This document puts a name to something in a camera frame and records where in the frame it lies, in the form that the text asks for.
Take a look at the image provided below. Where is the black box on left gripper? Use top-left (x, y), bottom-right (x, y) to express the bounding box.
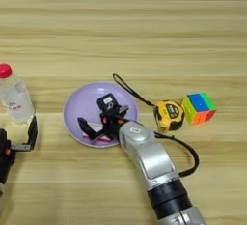
top-left (0, 128), bottom-right (9, 148)

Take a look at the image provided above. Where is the multicoloured puzzle cube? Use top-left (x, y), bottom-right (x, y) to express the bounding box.
top-left (180, 92), bottom-right (217, 126)

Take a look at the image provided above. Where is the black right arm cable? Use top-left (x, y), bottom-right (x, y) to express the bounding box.
top-left (153, 131), bottom-right (201, 179)

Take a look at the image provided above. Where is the lilac round plate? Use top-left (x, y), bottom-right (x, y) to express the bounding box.
top-left (62, 82), bottom-right (140, 149)

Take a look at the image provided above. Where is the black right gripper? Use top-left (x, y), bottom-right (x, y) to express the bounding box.
top-left (76, 104), bottom-right (130, 141)

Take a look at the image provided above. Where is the clear bottle with red cap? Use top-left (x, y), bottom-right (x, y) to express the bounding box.
top-left (0, 63), bottom-right (36, 125)

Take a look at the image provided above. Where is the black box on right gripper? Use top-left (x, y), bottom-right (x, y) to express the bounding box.
top-left (96, 93), bottom-right (119, 115)

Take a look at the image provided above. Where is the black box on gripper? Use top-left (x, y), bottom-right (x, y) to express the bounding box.
top-left (96, 93), bottom-right (119, 115)
top-left (0, 128), bottom-right (9, 148)

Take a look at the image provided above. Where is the yellow black tape measure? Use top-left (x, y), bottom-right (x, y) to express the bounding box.
top-left (112, 73), bottom-right (186, 132)

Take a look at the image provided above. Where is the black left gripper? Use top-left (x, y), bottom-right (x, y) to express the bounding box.
top-left (0, 115), bottom-right (39, 184)

